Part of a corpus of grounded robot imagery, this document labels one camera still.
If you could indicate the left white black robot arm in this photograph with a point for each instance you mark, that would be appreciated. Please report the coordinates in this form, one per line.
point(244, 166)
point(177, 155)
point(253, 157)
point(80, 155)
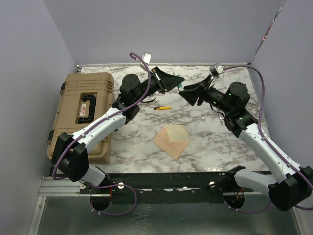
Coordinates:
point(70, 156)

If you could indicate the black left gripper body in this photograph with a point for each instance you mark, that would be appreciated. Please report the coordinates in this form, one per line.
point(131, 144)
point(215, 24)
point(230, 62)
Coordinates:
point(157, 81)

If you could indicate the aluminium extrusion frame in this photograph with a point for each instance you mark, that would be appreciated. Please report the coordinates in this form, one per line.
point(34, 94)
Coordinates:
point(58, 188)

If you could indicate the beige paper letter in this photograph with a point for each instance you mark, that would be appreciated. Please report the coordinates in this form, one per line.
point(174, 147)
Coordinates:
point(177, 133)

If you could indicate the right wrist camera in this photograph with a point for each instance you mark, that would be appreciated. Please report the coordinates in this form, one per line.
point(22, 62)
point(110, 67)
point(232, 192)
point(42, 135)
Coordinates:
point(217, 71)

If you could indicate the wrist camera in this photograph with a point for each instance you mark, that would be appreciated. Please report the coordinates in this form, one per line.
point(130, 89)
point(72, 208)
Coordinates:
point(146, 58)
point(217, 71)

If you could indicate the black metal base rail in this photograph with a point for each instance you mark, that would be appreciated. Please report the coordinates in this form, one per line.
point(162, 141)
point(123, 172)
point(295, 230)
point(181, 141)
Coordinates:
point(170, 188)

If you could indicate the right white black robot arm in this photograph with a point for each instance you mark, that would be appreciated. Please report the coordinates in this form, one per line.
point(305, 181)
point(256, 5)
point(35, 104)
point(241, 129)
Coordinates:
point(289, 183)

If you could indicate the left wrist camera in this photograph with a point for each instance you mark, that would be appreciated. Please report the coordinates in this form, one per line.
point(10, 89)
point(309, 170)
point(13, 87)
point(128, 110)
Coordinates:
point(146, 58)

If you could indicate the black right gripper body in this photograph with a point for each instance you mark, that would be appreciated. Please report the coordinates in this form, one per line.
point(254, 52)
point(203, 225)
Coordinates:
point(209, 94)

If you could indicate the silver metal tweezers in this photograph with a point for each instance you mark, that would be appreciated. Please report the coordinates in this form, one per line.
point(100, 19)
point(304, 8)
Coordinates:
point(221, 119)

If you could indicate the tan plastic tool case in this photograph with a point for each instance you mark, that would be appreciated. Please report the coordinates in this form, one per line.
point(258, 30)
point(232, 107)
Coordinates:
point(83, 99)

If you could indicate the tan paper envelope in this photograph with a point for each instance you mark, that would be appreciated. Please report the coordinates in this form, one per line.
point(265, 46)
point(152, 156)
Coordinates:
point(174, 149)

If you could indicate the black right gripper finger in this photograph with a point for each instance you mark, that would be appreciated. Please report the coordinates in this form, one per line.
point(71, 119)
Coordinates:
point(191, 96)
point(204, 83)

